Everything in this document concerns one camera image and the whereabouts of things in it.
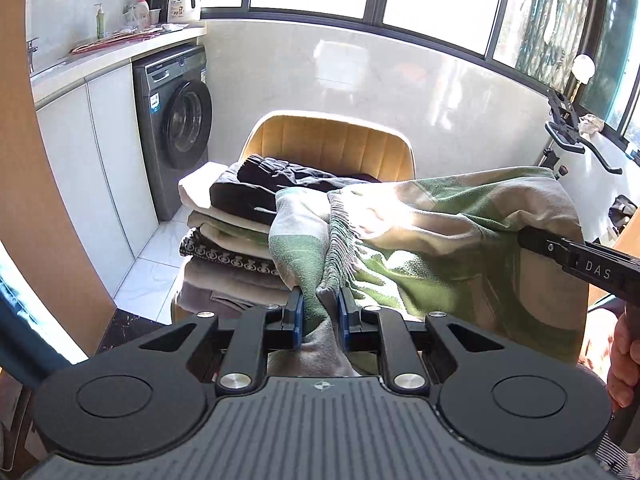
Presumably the red mat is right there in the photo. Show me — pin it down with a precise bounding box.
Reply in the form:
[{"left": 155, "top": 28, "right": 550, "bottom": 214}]
[{"left": 70, "top": 27, "right": 167, "bottom": 56}]

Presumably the white cabinet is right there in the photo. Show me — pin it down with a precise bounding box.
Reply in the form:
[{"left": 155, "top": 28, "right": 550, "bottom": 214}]
[{"left": 32, "top": 62, "right": 161, "bottom": 297}]

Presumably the grey patterned hanging cloth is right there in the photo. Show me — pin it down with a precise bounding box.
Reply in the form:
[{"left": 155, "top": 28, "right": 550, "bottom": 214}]
[{"left": 515, "top": 0, "right": 577, "bottom": 87}]

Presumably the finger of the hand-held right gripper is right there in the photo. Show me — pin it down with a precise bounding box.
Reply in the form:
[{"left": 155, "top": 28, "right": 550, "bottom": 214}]
[{"left": 517, "top": 226, "right": 569, "bottom": 272}]

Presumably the grey washing machine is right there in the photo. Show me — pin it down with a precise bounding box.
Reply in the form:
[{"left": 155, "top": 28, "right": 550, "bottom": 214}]
[{"left": 132, "top": 45, "right": 213, "bottom": 222}]

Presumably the lamp with round white globe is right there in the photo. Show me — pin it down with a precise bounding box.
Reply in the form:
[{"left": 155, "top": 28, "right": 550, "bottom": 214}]
[{"left": 565, "top": 54, "right": 597, "bottom": 104}]

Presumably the brown wooden door panel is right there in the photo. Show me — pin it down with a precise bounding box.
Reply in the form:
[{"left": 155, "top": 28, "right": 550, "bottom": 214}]
[{"left": 0, "top": 0, "right": 117, "bottom": 357}]

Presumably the white countertop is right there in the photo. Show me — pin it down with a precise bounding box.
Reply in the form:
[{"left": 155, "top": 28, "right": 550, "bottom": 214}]
[{"left": 30, "top": 22, "right": 207, "bottom": 107}]

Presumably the stack of folded clothes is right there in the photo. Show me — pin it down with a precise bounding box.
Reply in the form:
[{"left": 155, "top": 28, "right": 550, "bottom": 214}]
[{"left": 172, "top": 154, "right": 386, "bottom": 322}]

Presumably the person's right hand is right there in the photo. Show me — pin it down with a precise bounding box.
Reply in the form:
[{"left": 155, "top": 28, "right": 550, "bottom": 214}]
[{"left": 606, "top": 305, "right": 640, "bottom": 409}]

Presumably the yellow upholstered chair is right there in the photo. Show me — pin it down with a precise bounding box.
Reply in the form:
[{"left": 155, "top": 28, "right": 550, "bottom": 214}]
[{"left": 170, "top": 110, "right": 417, "bottom": 326}]

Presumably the black exercise bike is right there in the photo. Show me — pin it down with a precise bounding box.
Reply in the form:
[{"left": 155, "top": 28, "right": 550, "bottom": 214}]
[{"left": 541, "top": 90, "right": 638, "bottom": 233}]

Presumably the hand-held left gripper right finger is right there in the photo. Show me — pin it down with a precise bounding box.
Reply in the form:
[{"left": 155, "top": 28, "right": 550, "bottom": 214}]
[{"left": 337, "top": 286, "right": 506, "bottom": 395}]

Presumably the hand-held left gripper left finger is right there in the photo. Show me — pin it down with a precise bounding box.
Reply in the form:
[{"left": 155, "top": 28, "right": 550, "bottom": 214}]
[{"left": 137, "top": 286, "right": 305, "bottom": 395}]

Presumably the green beige patterned garment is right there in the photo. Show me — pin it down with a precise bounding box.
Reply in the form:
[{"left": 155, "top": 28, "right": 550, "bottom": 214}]
[{"left": 267, "top": 166, "right": 587, "bottom": 378}]

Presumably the metal faucet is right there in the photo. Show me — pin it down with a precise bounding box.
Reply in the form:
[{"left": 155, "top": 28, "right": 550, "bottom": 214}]
[{"left": 25, "top": 35, "right": 42, "bottom": 74}]

